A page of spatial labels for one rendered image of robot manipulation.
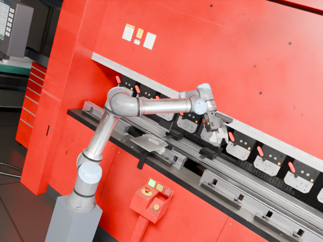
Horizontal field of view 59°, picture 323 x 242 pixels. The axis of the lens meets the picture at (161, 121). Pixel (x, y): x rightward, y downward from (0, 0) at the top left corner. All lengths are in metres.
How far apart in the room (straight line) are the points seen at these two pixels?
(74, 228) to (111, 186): 0.86
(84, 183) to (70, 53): 1.24
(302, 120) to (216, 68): 0.62
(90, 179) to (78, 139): 1.08
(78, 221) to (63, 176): 1.22
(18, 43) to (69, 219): 1.30
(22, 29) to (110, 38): 0.65
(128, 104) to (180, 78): 0.78
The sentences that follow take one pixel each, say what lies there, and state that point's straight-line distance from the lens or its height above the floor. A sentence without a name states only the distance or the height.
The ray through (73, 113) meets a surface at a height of 0.87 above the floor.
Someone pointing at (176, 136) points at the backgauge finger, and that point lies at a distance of 2.36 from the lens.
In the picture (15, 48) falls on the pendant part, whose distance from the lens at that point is 2.30.
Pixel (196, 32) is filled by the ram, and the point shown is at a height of 1.83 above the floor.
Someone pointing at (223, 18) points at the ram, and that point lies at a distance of 2.02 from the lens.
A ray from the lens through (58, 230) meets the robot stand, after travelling 1.71.
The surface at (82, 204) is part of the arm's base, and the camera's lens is 1.58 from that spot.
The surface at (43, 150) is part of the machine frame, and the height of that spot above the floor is 0.46.
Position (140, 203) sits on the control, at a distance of 1.90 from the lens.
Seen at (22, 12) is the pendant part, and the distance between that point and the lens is 2.26.
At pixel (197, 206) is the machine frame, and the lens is 2.05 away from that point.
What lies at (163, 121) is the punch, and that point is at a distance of 2.18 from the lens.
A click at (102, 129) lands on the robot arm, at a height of 1.18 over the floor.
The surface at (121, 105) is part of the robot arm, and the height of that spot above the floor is 1.37.
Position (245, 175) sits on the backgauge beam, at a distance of 2.31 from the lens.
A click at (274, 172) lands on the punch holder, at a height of 1.21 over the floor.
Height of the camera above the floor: 1.76
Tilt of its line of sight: 17 degrees down
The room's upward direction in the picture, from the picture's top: 21 degrees clockwise
